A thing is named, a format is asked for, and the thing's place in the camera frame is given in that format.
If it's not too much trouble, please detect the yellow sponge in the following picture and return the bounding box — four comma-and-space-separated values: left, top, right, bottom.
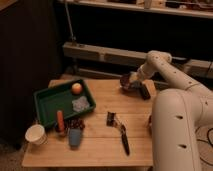
129, 72, 138, 83

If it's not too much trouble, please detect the blue plastic cup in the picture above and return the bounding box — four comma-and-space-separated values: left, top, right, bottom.
68, 129, 82, 147

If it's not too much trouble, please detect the clear crumpled plastic bag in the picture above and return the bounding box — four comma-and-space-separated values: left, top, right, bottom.
72, 96, 90, 112

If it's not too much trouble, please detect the white paper cup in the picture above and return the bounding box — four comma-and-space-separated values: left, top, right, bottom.
25, 124, 47, 145

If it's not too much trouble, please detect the green plastic tray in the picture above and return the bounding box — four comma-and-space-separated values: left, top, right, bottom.
34, 79, 96, 128

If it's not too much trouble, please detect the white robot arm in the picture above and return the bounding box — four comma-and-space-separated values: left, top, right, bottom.
137, 50, 213, 171

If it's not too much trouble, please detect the metal shelf rack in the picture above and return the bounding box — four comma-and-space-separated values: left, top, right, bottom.
55, 0, 213, 78

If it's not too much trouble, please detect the black handled brush tool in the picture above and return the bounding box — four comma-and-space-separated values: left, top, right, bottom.
106, 112, 130, 156

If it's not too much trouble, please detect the orange apple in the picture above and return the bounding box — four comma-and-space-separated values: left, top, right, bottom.
71, 83, 83, 95

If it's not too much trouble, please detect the black cable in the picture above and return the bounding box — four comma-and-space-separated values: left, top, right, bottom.
194, 124, 213, 158

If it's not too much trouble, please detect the dark grape bunch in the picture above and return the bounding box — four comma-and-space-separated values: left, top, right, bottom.
68, 118, 85, 130

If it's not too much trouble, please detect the dark rectangular block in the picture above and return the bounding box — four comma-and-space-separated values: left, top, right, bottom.
139, 84, 151, 100

